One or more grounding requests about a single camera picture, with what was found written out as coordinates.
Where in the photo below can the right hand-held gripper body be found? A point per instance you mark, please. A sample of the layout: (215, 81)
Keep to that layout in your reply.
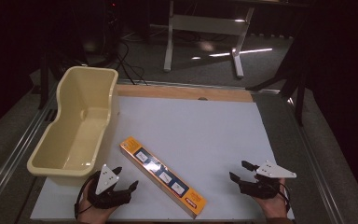
(261, 188)

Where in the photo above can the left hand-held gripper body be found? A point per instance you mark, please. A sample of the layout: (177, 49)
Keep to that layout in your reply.
(105, 180)

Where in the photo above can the long orange box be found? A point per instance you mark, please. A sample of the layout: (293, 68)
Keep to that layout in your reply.
(161, 175)

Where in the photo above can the cream plastic tub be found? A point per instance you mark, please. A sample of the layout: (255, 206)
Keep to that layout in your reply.
(74, 140)

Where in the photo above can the person's right hand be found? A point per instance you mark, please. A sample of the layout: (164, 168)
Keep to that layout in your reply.
(273, 207)

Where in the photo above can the person's left hand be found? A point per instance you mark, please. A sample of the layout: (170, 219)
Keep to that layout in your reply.
(94, 213)

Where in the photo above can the white table sheet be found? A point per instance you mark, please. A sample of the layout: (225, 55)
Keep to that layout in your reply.
(199, 130)

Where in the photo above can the black tripod stand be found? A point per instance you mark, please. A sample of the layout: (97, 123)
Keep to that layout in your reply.
(299, 102)

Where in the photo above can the wooden board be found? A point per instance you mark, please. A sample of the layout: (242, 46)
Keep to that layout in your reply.
(167, 92)

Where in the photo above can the white metal stand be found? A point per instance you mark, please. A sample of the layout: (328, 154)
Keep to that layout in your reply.
(208, 25)

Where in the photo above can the aluminium frame rail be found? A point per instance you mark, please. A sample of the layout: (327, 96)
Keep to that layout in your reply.
(9, 161)
(199, 86)
(317, 174)

